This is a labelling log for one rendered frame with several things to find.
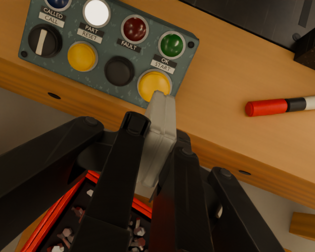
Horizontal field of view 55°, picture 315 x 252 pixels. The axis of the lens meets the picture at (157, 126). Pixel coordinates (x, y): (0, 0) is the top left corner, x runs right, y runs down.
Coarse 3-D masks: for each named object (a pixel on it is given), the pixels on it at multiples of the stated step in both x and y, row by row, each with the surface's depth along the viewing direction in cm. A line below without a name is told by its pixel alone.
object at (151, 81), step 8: (152, 72) 27; (160, 72) 27; (144, 80) 27; (152, 80) 27; (160, 80) 27; (168, 80) 28; (144, 88) 27; (152, 88) 27; (160, 88) 27; (168, 88) 27; (144, 96) 28
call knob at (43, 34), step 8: (32, 32) 26; (40, 32) 26; (48, 32) 26; (32, 40) 26; (40, 40) 26; (48, 40) 26; (56, 40) 26; (32, 48) 26; (40, 48) 26; (48, 48) 26; (56, 48) 27
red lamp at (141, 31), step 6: (132, 18) 26; (138, 18) 26; (126, 24) 26; (132, 24) 26; (138, 24) 26; (144, 24) 26; (126, 30) 26; (132, 30) 26; (138, 30) 26; (144, 30) 26; (126, 36) 27; (132, 36) 26; (138, 36) 26
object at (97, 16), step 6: (96, 0) 26; (90, 6) 26; (96, 6) 26; (102, 6) 26; (90, 12) 26; (96, 12) 26; (102, 12) 26; (90, 18) 26; (96, 18) 26; (102, 18) 26; (96, 24) 26
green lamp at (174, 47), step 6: (168, 36) 26; (174, 36) 26; (162, 42) 27; (168, 42) 26; (174, 42) 26; (180, 42) 26; (162, 48) 27; (168, 48) 27; (174, 48) 27; (180, 48) 27; (168, 54) 27; (174, 54) 27
